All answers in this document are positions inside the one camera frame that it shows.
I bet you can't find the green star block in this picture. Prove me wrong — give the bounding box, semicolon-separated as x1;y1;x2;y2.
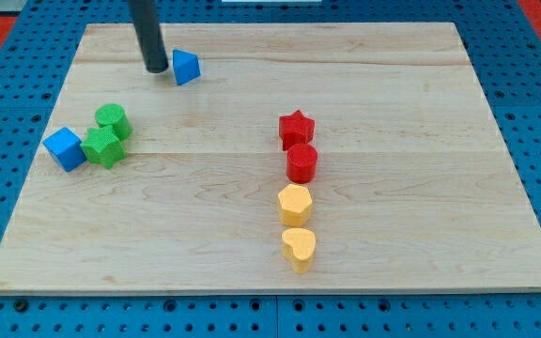
80;126;127;169

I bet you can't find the red cylinder block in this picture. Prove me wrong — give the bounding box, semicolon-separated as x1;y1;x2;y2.
286;144;318;184

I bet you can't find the yellow hexagon block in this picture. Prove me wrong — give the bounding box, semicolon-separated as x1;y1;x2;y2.
277;184;313;227

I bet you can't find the yellow heart block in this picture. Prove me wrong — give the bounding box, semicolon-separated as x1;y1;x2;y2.
281;228;317;274

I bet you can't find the wooden board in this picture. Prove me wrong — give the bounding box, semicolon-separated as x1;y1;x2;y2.
0;23;541;296

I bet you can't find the green cylinder block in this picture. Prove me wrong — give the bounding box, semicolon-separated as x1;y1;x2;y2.
95;103;132;141

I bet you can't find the blue triangle block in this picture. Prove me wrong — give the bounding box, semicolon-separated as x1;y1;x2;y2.
172;49;201;85

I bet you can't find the blue cube block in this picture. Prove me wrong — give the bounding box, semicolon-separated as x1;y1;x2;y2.
42;127;86;172

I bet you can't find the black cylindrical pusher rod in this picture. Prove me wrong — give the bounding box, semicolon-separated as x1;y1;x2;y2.
128;0;168;73

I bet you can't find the red star block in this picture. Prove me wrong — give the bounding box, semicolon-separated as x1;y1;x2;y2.
278;110;316;151

